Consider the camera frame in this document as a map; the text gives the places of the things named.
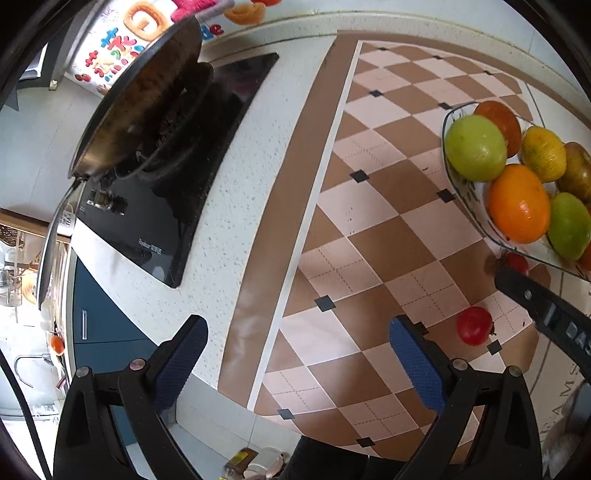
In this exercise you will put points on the blue cabinet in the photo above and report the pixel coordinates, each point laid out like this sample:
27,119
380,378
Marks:
106,314

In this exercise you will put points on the wooden framed shelf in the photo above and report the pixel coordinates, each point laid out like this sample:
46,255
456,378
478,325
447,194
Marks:
18,258

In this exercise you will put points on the brown checkered table mat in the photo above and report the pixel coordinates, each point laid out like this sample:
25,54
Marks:
369,230

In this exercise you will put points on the colourful wall sticker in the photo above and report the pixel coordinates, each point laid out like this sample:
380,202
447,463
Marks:
138,23

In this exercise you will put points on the black glass gas stove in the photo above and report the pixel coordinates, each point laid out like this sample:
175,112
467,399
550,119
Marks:
194,161

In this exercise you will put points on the white mug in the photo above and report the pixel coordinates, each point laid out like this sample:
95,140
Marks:
64,220

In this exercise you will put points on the yellow lemon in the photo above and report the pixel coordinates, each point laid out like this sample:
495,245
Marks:
545,152

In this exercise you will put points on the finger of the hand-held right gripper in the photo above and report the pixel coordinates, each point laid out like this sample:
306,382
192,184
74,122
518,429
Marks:
545,314

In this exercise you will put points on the red cherry tomato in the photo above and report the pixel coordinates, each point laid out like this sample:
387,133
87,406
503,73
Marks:
516,263
474,326

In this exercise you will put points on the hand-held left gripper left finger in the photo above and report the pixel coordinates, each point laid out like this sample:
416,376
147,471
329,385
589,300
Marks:
178,364

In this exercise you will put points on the orange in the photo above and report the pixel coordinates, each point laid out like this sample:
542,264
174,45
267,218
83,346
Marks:
586,256
519,203

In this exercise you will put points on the floral oval plate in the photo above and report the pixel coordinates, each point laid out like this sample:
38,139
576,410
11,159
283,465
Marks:
466,194

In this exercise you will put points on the white container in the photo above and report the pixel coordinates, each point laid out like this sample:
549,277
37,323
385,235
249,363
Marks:
268,461

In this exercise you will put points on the green apple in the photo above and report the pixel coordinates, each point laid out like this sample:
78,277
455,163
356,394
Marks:
475,147
570,226

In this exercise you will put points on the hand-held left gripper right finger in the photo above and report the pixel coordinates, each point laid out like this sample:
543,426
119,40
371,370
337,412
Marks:
418,364

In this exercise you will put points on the dark red tomato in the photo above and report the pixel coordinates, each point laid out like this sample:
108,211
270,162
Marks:
501,122

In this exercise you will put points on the small orange ball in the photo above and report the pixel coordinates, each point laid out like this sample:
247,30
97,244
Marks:
56,343

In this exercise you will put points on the brown bottle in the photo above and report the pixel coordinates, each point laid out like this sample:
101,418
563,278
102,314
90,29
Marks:
240,461

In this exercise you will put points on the metal faucet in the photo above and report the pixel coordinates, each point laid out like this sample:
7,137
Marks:
27,361

